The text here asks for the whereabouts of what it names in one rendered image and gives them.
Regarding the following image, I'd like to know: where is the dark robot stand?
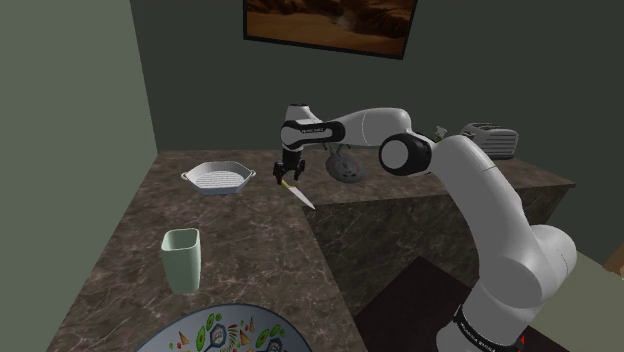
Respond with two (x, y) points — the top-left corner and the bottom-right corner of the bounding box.
(352, 255), (573, 352)

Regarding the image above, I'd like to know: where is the white ribbed grill pan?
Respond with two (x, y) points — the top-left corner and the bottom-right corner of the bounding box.
(181, 160), (258, 197)

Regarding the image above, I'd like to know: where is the grey round kitchen tool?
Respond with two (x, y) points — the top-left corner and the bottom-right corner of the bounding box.
(324, 144), (366, 184)

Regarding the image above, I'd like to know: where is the yellow-handled knife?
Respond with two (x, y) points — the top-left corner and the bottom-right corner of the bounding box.
(280, 178), (317, 211)

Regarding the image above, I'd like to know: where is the patterned colourful plate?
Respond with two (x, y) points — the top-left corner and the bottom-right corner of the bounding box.
(135, 303), (314, 352)

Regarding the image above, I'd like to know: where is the grey toaster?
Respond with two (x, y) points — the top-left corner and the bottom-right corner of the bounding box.
(459, 122), (520, 161)

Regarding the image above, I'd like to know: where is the pale green square cup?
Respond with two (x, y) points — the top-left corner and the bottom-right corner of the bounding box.
(160, 227), (203, 296)

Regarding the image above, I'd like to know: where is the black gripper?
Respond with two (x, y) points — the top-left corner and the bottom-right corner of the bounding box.
(272, 145), (307, 185)

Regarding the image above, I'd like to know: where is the framed brown wall picture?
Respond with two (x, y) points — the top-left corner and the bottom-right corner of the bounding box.
(242, 0), (419, 61)

